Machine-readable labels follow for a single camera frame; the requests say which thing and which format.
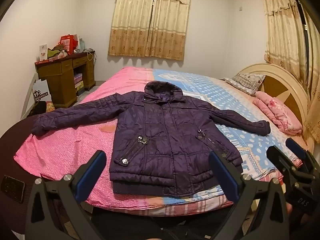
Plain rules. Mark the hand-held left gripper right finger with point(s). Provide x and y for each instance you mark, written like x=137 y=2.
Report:
x=225 y=177

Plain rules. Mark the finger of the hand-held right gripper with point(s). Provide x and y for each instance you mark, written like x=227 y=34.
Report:
x=295 y=147
x=281 y=161

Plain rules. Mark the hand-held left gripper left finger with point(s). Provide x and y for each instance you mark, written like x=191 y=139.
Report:
x=91 y=175

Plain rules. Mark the purple quilted jacket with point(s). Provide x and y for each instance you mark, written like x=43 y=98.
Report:
x=162 y=135

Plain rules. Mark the pink and blue printed bedsheet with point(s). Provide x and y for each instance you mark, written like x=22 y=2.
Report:
x=75 y=160

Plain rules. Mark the pink folded blanket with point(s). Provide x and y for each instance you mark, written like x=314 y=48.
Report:
x=280 y=113

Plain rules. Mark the cream wooden headboard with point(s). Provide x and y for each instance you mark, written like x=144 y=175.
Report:
x=282 y=90

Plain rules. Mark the floral paper bag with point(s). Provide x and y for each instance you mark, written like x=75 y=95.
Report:
x=50 y=107

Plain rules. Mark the patterned pillow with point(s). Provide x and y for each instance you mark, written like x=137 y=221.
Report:
x=246 y=82

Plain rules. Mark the yellow cardboard box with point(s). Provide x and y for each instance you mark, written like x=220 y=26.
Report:
x=79 y=85

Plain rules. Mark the white paper bag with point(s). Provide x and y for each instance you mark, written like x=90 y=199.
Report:
x=41 y=92

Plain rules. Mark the purple printed box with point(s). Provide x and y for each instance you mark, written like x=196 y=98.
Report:
x=78 y=77

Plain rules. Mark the brown wooden desk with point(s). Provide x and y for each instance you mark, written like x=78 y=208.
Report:
x=62 y=80

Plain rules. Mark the beige floral side curtain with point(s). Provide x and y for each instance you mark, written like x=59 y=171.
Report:
x=282 y=35

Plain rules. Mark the green cloth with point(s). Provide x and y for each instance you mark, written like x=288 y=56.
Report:
x=53 y=53

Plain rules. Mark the white card box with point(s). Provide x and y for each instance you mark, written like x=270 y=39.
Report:
x=43 y=52

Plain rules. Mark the teal bottle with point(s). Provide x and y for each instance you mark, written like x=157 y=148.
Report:
x=82 y=43

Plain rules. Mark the red gift bag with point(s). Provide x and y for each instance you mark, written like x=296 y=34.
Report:
x=68 y=43

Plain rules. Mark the beige floral window curtain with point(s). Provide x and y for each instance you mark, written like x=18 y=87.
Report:
x=150 y=30

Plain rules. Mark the dark padded bed frame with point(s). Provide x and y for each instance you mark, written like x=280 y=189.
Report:
x=15 y=155

